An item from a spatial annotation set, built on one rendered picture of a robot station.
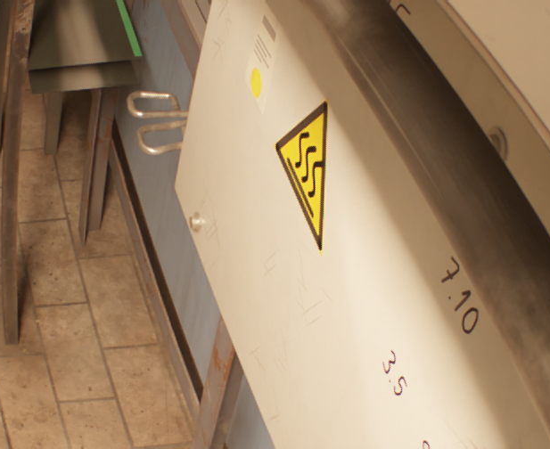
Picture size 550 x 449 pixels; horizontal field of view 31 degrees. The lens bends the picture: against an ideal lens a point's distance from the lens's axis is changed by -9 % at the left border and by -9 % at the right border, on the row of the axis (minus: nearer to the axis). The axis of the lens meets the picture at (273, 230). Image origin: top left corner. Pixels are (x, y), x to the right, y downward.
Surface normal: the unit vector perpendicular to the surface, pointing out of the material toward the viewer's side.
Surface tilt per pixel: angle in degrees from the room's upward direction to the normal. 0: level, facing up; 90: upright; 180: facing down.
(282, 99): 90
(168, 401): 0
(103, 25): 0
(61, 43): 0
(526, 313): 58
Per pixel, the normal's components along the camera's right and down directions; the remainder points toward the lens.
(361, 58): -0.84, -0.13
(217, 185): -0.93, 0.08
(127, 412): 0.19, -0.72
